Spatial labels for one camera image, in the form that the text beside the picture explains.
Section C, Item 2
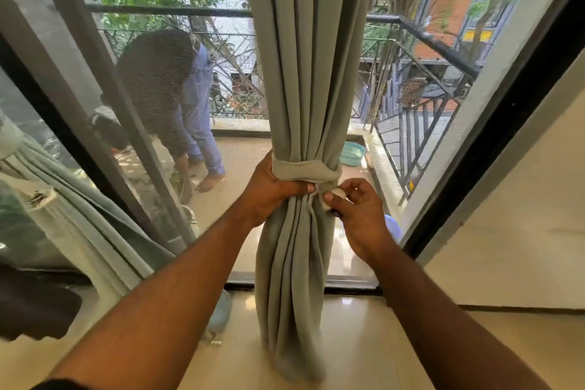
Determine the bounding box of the white tieback button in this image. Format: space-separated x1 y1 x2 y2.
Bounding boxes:
319 188 347 213

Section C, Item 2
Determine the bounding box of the black metal balcony railing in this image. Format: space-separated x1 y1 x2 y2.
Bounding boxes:
86 2 481 208

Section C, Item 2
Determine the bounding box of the grey-green curtain tieback band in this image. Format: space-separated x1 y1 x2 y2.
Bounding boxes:
271 149 343 186

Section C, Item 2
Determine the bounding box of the person's right forearm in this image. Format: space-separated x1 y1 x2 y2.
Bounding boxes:
369 243 555 390

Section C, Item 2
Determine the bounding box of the teal plastic basin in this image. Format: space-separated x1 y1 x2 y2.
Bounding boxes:
339 141 367 168

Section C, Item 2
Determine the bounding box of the blue plastic container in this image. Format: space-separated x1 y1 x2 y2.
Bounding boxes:
384 214 403 243

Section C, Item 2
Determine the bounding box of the person's left hand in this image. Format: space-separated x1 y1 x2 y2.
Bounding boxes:
237 150 316 229

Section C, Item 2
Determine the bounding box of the clear plastic bottle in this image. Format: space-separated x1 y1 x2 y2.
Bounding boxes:
201 289 233 348

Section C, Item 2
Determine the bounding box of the grey-green gathered curtain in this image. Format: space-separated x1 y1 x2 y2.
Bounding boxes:
241 0 378 384

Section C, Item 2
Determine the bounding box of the person's right hand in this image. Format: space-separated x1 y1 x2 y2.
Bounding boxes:
322 178 399 265

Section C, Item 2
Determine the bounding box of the black door jamb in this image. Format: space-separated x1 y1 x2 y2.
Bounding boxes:
401 0 585 262

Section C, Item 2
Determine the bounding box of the dark sliding door frame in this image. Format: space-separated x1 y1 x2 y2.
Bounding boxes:
0 0 198 249

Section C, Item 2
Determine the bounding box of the pale green loose curtain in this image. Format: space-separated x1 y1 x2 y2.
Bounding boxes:
0 127 178 306

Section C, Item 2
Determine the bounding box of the person's left forearm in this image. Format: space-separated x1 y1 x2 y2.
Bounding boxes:
32 214 259 390

